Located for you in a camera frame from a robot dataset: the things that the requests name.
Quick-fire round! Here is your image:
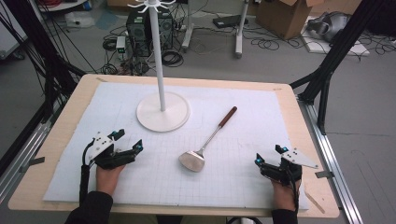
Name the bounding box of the white grid mat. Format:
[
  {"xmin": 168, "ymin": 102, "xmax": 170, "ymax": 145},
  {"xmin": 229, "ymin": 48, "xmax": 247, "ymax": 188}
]
[{"xmin": 43, "ymin": 81, "xmax": 310, "ymax": 211}]

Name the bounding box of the white stand leg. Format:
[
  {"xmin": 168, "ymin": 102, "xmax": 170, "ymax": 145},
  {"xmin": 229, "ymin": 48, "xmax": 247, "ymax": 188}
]
[
  {"xmin": 181, "ymin": 0, "xmax": 195, "ymax": 53},
  {"xmin": 233, "ymin": 0, "xmax": 251, "ymax": 60}
]

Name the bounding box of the grey bag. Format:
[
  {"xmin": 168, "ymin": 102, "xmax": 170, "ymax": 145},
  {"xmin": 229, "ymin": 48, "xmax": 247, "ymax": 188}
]
[{"xmin": 305, "ymin": 11, "xmax": 352, "ymax": 44}]

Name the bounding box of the small white power box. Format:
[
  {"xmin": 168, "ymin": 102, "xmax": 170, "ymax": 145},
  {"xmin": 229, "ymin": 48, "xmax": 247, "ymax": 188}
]
[{"xmin": 115, "ymin": 35, "xmax": 127, "ymax": 54}]

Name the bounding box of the aluminium rail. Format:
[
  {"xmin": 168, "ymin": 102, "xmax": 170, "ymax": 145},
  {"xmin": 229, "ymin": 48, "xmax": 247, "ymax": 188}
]
[
  {"xmin": 0, "ymin": 96, "xmax": 68, "ymax": 203},
  {"xmin": 297, "ymin": 96, "xmax": 365, "ymax": 224}
]

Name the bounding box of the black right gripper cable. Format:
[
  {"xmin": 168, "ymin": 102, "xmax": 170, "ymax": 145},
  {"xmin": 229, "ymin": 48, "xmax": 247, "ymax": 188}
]
[{"xmin": 288, "ymin": 167, "xmax": 303, "ymax": 216}]

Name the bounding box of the thin wooden strip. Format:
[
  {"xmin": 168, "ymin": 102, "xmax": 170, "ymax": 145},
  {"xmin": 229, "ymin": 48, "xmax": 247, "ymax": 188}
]
[{"xmin": 303, "ymin": 182, "xmax": 327, "ymax": 216}]

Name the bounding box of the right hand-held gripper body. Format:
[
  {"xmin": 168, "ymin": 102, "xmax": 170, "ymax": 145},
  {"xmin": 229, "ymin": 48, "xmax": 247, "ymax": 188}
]
[{"xmin": 260, "ymin": 147, "xmax": 319, "ymax": 188}]

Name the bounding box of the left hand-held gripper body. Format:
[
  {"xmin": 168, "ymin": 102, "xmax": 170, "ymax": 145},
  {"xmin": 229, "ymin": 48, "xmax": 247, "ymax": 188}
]
[{"xmin": 87, "ymin": 132, "xmax": 138, "ymax": 171}]

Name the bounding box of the black metal frame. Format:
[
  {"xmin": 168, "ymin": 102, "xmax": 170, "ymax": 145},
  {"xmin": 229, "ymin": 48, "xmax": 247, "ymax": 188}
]
[
  {"xmin": 0, "ymin": 0, "xmax": 87, "ymax": 175},
  {"xmin": 289, "ymin": 0, "xmax": 389, "ymax": 136}
]

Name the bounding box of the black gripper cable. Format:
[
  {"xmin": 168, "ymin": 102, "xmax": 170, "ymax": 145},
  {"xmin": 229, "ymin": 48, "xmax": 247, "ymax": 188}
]
[
  {"xmin": 78, "ymin": 138, "xmax": 96, "ymax": 207},
  {"xmin": 288, "ymin": 167, "xmax": 303, "ymax": 216}
]

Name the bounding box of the white foam board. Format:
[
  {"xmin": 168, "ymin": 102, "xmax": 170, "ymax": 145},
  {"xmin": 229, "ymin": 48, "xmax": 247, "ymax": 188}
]
[{"xmin": 301, "ymin": 29, "xmax": 372, "ymax": 58}]

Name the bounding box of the white hook stand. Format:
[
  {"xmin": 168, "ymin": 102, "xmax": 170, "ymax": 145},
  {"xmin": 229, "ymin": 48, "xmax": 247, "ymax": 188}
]
[{"xmin": 127, "ymin": 0, "xmax": 191, "ymax": 134}]

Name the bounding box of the cardboard box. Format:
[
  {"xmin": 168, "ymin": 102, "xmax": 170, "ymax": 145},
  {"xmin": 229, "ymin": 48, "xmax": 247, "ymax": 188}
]
[{"xmin": 255, "ymin": 0, "xmax": 326, "ymax": 41}]

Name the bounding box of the black computer tower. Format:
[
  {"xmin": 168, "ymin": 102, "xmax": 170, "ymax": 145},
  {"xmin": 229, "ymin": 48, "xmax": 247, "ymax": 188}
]
[{"xmin": 125, "ymin": 7, "xmax": 174, "ymax": 59}]

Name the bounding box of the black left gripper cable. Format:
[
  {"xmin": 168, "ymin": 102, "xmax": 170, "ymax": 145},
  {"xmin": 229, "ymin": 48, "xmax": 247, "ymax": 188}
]
[{"xmin": 78, "ymin": 138, "xmax": 96, "ymax": 207}]

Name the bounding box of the coiled black cable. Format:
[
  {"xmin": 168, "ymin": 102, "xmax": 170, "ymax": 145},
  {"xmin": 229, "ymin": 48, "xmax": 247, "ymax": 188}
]
[{"xmin": 161, "ymin": 49, "xmax": 185, "ymax": 68}]

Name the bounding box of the metal spatula with brown handle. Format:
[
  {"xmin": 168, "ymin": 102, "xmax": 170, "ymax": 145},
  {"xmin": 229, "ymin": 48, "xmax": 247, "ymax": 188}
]
[{"xmin": 177, "ymin": 105, "xmax": 238, "ymax": 174}]

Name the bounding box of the flat black device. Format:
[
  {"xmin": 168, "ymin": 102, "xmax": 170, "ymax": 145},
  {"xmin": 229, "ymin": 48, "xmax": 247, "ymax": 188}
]
[{"xmin": 212, "ymin": 14, "xmax": 249, "ymax": 30}]

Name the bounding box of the person's left hand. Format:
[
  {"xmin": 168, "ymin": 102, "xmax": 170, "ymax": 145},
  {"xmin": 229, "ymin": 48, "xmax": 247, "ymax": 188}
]
[{"xmin": 95, "ymin": 164, "xmax": 126, "ymax": 198}]

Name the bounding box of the person's right hand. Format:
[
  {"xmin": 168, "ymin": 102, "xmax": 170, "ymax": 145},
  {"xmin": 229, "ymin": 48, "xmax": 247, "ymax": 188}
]
[{"xmin": 271, "ymin": 178, "xmax": 302, "ymax": 213}]

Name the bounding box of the grey metal clamp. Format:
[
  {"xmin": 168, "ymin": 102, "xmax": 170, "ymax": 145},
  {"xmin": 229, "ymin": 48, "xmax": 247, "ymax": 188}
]
[
  {"xmin": 314, "ymin": 170, "xmax": 336, "ymax": 180},
  {"xmin": 18, "ymin": 156, "xmax": 47, "ymax": 174}
]

